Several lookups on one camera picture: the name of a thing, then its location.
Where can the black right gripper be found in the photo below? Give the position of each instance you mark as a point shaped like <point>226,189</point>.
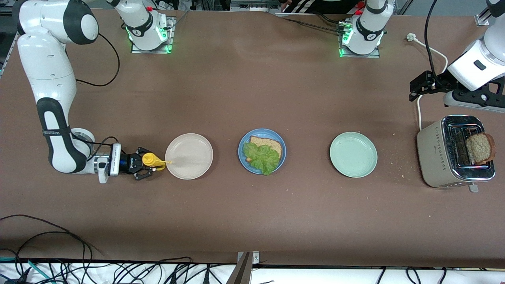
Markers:
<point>128,162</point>

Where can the silver metal table bracket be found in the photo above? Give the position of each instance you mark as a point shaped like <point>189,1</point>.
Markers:
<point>255,258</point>

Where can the beige round plate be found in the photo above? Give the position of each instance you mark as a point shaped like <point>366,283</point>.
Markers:
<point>193,157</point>

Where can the yellow mustard squeeze bottle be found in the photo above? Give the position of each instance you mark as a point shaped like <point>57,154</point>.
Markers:
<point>152,161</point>

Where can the brown bread slice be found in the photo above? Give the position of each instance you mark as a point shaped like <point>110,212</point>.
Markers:
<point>479,149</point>
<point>272,144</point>

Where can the grey aluminium profile leg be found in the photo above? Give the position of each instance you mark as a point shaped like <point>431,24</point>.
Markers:
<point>240,273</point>

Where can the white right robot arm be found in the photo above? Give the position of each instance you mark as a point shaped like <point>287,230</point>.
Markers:
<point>47,59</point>

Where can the aluminium frame rail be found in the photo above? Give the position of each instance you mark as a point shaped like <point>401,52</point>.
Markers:
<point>481,19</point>
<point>12,49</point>

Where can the metal frame piece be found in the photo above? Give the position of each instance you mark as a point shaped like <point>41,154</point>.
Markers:
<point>258,6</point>

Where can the beige chrome toaster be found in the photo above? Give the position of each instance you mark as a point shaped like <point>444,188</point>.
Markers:
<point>432,157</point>

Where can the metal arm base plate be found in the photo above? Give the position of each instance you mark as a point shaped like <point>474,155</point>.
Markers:
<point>170,35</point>
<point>375,55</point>

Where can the blue round plate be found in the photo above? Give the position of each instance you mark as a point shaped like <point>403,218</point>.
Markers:
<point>246,166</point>

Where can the green lettuce leaf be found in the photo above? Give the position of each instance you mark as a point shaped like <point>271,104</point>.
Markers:
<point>260,157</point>

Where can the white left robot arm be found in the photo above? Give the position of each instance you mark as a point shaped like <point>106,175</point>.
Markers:
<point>367,27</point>

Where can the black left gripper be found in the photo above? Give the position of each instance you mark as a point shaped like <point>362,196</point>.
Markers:
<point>437,81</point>

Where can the light green round plate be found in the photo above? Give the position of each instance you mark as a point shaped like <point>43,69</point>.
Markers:
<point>353,154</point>

